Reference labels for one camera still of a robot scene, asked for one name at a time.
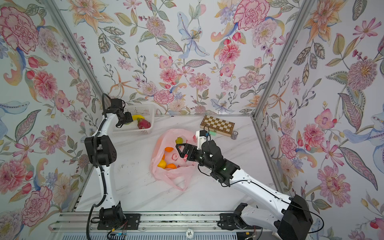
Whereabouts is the white plastic basket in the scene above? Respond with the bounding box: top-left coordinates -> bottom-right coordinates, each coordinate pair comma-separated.
113,104 -> 155,136

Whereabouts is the pink plastic bag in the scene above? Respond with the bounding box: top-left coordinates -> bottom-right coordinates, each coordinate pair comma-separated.
150,129 -> 197,192

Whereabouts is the wooden chessboard box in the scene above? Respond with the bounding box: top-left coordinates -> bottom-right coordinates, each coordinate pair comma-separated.
200,115 -> 235,137

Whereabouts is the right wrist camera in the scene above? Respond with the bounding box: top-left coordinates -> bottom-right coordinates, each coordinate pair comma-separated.
196,130 -> 210,150

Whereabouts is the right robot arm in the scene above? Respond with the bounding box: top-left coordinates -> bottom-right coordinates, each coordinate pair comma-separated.
176,138 -> 314,240

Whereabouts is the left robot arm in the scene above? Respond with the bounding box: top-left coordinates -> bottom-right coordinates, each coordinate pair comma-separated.
84,94 -> 133,230

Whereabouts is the yellow banana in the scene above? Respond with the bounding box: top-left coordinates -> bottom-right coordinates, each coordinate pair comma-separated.
132,115 -> 145,121

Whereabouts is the orange fruit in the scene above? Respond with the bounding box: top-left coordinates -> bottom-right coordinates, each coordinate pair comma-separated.
166,164 -> 177,169
165,147 -> 174,153

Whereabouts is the yellow lemon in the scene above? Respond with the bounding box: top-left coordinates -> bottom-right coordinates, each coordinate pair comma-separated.
158,160 -> 167,169

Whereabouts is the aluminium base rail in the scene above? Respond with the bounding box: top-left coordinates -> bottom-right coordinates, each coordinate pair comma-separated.
49,211 -> 224,233

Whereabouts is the green fruit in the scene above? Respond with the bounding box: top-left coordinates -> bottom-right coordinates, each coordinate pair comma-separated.
175,137 -> 184,144

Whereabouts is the red dragon fruit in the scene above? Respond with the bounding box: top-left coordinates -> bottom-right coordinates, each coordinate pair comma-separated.
137,119 -> 152,129

